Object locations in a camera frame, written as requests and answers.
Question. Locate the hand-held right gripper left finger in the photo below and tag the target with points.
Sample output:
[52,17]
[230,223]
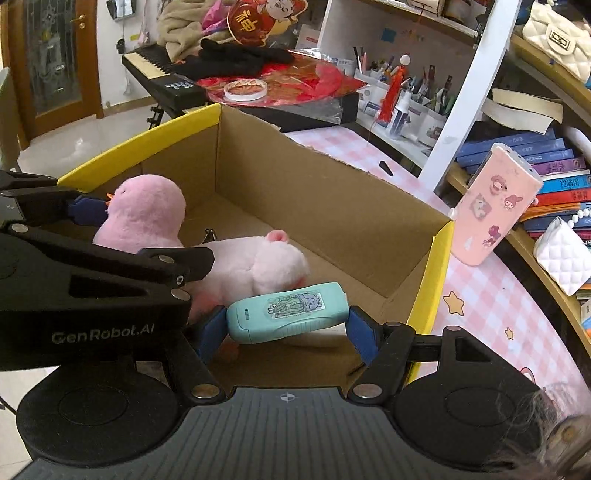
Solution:
[214,333]

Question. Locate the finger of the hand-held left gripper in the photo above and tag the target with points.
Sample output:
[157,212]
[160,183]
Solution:
[87,210]
[180,264]

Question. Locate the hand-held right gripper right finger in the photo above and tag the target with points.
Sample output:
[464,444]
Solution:
[364,333]

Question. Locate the black binder clip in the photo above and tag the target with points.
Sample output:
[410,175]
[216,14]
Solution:
[208,235]

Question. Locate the pink plush duck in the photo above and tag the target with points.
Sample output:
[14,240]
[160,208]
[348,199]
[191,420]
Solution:
[145,212]

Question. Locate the mint green handheld device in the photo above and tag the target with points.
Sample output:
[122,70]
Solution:
[286,314]

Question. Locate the pink plush pig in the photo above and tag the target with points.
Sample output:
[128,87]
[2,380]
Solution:
[258,267]

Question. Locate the yellow cardboard box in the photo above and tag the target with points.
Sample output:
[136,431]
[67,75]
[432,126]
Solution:
[323,221]

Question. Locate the pink checked desk mat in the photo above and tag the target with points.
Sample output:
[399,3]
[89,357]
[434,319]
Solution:
[498,332]

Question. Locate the wooden glass door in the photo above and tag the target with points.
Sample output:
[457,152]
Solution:
[55,64]

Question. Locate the black electronic keyboard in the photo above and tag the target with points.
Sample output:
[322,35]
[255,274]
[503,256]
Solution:
[161,74]

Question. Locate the small black clip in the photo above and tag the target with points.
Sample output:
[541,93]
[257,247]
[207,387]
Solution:
[386,169]

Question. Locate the pink cartoon pencil case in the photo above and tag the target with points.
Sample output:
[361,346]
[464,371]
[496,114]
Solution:
[496,207]

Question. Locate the clear tape roll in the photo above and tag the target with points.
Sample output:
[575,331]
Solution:
[245,90]

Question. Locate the wooden bookshelf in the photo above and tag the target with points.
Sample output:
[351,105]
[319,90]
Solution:
[554,295]

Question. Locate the black knitted cloth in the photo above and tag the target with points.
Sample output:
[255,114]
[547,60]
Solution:
[231,60]

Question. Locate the beige blanket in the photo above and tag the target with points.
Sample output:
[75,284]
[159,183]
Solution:
[189,23]

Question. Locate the grey fluffy fur trim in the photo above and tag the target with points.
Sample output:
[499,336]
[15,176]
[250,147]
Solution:
[549,438]

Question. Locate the white quilted handbag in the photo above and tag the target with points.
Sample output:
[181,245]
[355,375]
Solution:
[565,258]

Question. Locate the white spray bottle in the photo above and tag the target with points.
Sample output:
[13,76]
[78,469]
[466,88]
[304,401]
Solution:
[399,117]

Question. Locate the white pen organizer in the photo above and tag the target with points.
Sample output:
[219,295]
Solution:
[429,120]

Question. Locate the red tassel ornament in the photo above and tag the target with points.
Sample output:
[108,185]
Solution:
[395,92]

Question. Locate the row of shelf books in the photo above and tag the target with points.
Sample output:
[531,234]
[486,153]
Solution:
[545,170]

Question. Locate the red festive cutout decoration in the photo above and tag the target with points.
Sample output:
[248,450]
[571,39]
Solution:
[263,18]

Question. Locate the thick paperback book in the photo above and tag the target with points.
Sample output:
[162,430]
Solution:
[521,110]

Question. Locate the cream quilted handbag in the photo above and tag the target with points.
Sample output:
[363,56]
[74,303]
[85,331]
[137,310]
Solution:
[561,37]

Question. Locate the wall intercom panel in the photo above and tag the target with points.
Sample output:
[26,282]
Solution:
[122,9]

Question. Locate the white shelf frame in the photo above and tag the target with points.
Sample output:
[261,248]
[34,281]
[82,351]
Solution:
[471,106]

